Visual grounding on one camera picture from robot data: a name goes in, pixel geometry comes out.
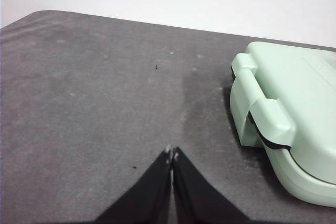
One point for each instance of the mint green griddle cover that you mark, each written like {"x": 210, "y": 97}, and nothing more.
{"x": 302, "y": 90}

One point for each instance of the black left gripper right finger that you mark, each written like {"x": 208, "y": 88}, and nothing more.
{"x": 199, "y": 200}

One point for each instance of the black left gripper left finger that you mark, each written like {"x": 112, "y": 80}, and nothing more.
{"x": 147, "y": 197}

